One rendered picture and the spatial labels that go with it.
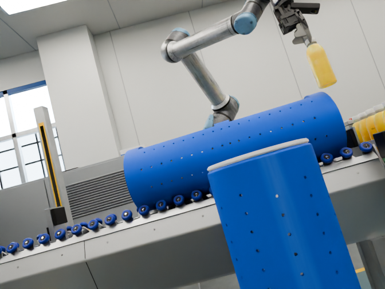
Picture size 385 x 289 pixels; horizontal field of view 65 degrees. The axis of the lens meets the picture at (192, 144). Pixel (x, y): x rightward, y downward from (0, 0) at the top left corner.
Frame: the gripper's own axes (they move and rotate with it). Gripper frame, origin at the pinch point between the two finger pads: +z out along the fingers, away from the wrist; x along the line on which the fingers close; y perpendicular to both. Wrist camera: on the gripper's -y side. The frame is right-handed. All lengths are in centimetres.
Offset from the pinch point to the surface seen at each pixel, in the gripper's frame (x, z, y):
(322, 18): -310, -134, -140
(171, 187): 6, 34, 74
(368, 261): -17, 91, 13
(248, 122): 3.2, 21.6, 35.8
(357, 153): -9.8, 48.6, -0.1
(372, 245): -3, 81, 12
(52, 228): 1, 30, 132
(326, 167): 1, 49, 16
